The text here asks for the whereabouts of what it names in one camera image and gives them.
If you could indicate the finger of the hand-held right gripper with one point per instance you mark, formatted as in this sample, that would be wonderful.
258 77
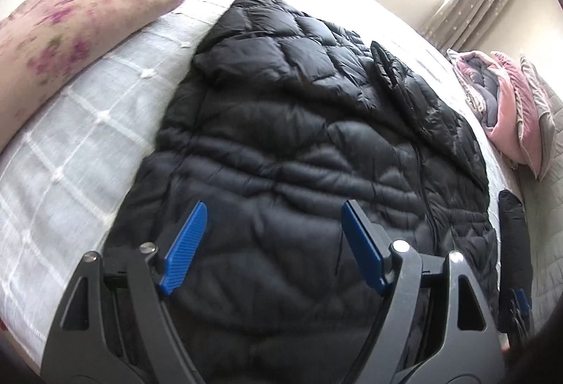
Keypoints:
522 302

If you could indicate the floral bolster pillow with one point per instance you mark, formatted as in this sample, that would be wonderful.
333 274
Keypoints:
66 28

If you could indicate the pink velvet pillow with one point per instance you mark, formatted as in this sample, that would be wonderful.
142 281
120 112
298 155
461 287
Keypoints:
514 116

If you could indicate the black puffer jacket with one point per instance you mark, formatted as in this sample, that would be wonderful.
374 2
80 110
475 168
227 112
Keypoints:
286 138

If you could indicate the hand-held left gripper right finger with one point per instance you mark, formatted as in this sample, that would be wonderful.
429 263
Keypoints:
363 247

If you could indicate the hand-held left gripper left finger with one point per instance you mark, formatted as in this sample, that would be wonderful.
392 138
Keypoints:
184 247

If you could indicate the grey pillow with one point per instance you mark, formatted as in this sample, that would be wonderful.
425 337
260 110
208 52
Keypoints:
543 124

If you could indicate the black folded garment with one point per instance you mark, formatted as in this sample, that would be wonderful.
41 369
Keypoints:
514 234

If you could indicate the folded pink grey quilt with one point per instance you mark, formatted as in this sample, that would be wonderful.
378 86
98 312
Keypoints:
477 85

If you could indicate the grey quilted headboard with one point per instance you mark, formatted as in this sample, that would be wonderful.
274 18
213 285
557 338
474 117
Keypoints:
547 234

